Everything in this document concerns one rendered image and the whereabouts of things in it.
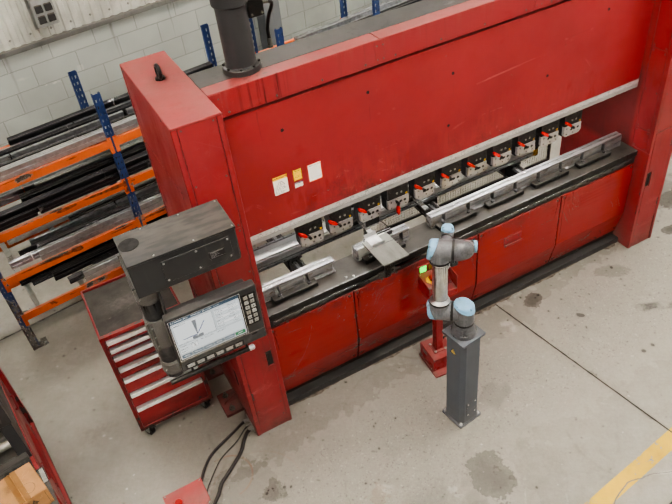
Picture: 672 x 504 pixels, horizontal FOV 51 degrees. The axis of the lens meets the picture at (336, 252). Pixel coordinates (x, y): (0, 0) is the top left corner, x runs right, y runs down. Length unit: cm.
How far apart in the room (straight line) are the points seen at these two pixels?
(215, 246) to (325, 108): 105
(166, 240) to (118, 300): 136
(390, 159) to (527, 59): 104
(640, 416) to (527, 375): 73
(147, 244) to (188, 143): 50
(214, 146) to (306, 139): 65
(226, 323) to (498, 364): 224
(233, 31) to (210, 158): 61
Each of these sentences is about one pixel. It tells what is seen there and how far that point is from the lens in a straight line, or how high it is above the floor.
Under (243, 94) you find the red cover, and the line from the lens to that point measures 349.
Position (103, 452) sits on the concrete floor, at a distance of 501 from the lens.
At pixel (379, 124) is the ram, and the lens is 399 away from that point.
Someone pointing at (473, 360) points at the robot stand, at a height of 59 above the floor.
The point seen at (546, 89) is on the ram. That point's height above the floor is 160.
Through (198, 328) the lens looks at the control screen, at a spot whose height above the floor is 147.
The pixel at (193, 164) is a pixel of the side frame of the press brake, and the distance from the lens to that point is 332.
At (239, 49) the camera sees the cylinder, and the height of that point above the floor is 243.
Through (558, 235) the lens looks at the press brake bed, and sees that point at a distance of 543.
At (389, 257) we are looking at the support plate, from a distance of 427.
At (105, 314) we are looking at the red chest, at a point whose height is 98.
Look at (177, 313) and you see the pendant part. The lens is 330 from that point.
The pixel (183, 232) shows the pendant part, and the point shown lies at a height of 195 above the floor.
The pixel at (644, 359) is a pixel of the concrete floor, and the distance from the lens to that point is 522.
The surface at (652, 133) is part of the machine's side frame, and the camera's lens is 544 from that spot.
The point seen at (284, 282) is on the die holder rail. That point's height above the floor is 97.
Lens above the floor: 381
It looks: 40 degrees down
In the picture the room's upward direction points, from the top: 7 degrees counter-clockwise
